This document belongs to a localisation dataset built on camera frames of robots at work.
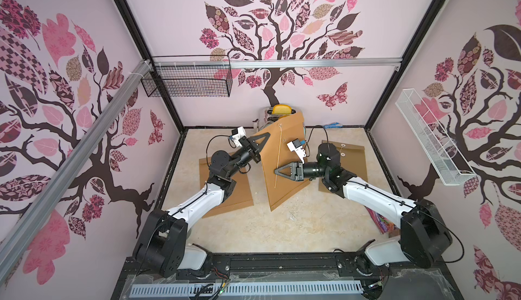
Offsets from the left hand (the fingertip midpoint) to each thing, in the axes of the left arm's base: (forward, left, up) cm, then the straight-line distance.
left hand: (270, 137), depth 68 cm
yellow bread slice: (+36, -7, -17) cm, 40 cm away
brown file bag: (-3, -3, -6) cm, 7 cm away
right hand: (-8, -2, -11) cm, 14 cm away
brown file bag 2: (-3, +13, -38) cm, 41 cm away
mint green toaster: (+30, 0, -18) cm, 35 cm away
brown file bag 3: (+17, -46, -37) cm, 62 cm away
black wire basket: (+80, +53, -24) cm, 98 cm away
